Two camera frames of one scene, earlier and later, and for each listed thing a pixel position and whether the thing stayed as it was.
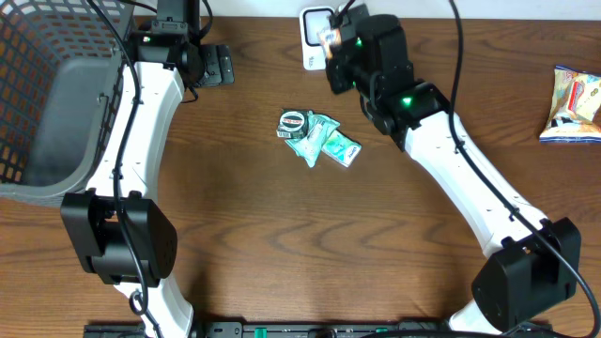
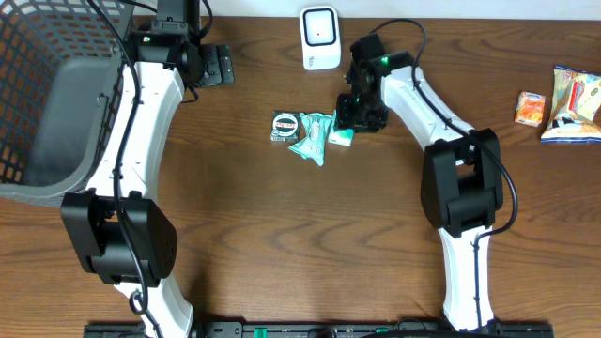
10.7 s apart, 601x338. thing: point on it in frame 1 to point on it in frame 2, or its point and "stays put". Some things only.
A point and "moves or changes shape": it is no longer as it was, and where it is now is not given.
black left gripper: (222, 64) stays put
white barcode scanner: (315, 26) stays put
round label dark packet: (292, 123) moves or changes shape
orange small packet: (330, 38) to (530, 109)
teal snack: (319, 129) moves or changes shape
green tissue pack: (341, 147) moves or changes shape
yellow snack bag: (576, 112) stays put
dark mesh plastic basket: (61, 67) stays put
